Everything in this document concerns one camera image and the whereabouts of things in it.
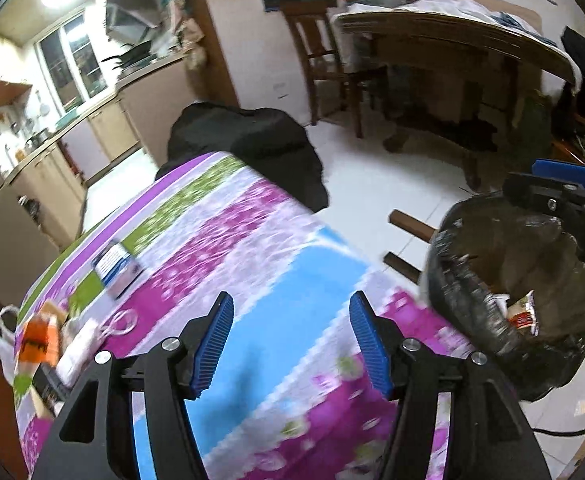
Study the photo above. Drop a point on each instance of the large black bag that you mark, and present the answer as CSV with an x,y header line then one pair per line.
x,y
252,145

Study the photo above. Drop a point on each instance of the kitchen window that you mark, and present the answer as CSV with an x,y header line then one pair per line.
x,y
72,65

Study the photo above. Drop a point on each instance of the small blue white box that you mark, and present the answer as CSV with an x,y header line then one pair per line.
x,y
117,267

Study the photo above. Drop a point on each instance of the orange snack packet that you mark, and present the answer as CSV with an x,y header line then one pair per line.
x,y
37,340

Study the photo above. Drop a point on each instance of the white plastic bag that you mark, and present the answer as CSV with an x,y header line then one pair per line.
x,y
3,345

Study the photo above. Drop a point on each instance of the dark wooden table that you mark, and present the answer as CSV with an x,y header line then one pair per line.
x,y
452,60

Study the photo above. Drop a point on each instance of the black snack packet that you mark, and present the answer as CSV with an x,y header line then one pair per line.
x,y
50,385

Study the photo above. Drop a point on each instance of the wooden chair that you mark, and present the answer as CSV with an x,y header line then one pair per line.
x,y
322,60

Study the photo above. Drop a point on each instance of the black wok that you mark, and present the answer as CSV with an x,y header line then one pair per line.
x,y
132,52

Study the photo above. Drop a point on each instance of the floral striped tablecloth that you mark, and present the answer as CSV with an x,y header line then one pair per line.
x,y
252,260

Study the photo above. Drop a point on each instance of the hanging beige cloth bags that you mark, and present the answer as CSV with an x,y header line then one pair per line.
x,y
195,42

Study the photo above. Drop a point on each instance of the steel range hood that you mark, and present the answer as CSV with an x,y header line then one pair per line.
x,y
127,22

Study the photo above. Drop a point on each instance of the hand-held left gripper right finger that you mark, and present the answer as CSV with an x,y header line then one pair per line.
x,y
370,345

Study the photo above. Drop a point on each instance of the trash bin with black bag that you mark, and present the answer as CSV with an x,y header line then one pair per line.
x,y
477,285

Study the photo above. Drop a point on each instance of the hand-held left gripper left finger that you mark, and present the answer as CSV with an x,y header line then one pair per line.
x,y
212,350

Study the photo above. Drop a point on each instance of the white cloth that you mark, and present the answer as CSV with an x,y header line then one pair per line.
x,y
442,10

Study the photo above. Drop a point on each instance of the brown wooden stick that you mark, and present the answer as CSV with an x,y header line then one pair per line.
x,y
412,225
402,267

